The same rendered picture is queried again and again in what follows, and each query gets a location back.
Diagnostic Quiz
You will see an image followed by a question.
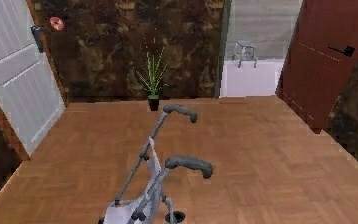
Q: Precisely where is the green house plant black pot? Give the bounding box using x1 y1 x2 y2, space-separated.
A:
134 33 170 112

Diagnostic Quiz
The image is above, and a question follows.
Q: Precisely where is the small grey metal stool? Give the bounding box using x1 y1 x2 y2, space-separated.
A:
231 39 259 69

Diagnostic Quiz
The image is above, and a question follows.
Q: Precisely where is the dark red room door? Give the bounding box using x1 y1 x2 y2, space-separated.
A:
275 0 358 130

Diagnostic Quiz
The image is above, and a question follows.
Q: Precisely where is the white panelled room door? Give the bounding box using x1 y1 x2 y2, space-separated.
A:
0 0 66 156

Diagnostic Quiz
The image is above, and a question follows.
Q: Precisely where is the grey walking frame with handles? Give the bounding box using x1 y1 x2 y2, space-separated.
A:
98 103 214 224

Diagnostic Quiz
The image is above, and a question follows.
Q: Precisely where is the pink round wall ornament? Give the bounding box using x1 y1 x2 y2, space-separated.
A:
49 16 66 32

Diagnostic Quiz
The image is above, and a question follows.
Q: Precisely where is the black lever door handle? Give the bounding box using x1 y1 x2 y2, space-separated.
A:
328 45 356 58

